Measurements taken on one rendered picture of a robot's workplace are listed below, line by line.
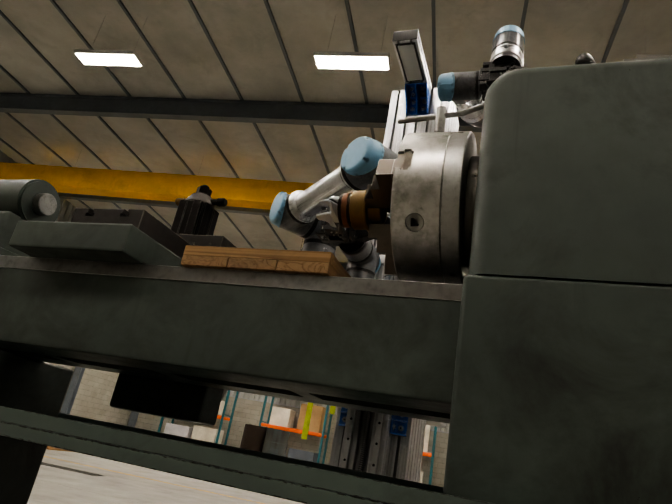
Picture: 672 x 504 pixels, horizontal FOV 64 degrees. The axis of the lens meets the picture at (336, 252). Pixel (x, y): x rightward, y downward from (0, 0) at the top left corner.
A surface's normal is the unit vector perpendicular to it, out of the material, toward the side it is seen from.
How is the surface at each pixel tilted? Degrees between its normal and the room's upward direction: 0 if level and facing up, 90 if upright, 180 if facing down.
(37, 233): 90
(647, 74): 90
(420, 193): 105
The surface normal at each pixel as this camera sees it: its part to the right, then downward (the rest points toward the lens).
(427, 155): -0.26, -0.58
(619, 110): -0.30, -0.40
